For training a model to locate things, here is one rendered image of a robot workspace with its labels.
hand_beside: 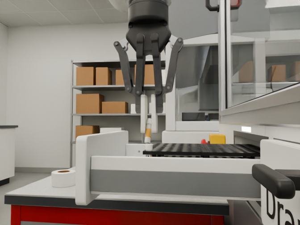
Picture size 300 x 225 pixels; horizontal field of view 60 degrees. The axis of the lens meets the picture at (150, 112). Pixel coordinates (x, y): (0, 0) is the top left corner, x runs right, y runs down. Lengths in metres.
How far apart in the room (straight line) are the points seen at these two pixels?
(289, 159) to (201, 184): 0.17
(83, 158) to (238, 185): 0.24
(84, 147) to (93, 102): 4.07
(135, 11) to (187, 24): 0.95
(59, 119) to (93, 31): 1.79
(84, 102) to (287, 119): 4.30
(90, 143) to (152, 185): 0.12
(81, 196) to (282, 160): 0.29
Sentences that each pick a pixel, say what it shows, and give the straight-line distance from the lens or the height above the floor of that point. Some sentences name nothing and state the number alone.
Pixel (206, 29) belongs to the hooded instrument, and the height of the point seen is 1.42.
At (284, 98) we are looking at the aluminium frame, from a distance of 0.34.
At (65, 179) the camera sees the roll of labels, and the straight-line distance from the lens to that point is 0.82.
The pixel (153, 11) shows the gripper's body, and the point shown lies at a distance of 0.48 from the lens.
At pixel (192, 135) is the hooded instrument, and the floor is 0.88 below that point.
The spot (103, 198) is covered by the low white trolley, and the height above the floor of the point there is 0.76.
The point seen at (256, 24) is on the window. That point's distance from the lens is 0.56.
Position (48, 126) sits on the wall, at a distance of 5.27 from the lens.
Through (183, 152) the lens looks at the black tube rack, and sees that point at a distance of 0.45.
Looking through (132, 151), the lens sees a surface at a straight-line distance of 0.67.
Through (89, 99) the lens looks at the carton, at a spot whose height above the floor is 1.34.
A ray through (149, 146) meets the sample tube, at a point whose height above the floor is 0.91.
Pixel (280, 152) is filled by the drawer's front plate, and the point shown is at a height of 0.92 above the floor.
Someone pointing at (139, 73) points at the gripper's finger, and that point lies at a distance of 0.48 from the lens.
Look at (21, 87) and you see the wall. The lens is 5.58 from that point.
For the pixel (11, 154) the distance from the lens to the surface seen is 4.63.
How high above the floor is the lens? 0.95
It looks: 2 degrees up
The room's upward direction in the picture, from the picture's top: straight up
